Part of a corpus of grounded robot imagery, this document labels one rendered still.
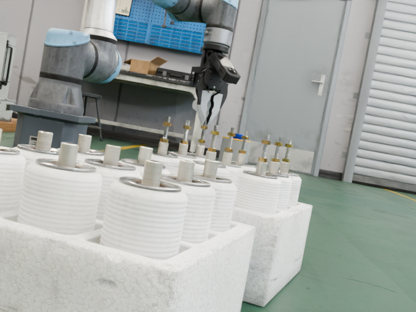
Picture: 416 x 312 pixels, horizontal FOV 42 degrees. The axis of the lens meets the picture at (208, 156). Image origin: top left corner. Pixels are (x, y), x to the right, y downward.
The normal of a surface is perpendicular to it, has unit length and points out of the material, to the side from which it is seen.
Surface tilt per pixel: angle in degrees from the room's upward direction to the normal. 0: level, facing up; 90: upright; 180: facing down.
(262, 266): 90
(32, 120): 90
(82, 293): 90
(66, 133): 90
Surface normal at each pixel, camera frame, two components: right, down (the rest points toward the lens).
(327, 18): -0.04, 0.04
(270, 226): -0.35, -0.01
